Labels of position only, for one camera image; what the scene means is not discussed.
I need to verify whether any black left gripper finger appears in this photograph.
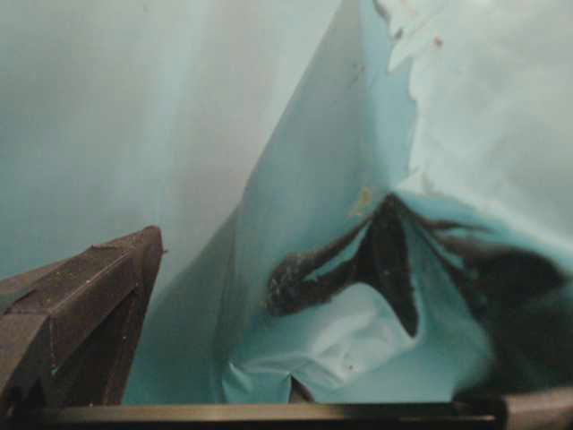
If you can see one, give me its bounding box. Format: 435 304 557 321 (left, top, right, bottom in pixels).
1 226 164 408

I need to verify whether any silver zip bag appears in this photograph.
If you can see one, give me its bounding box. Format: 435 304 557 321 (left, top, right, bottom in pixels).
125 1 572 405

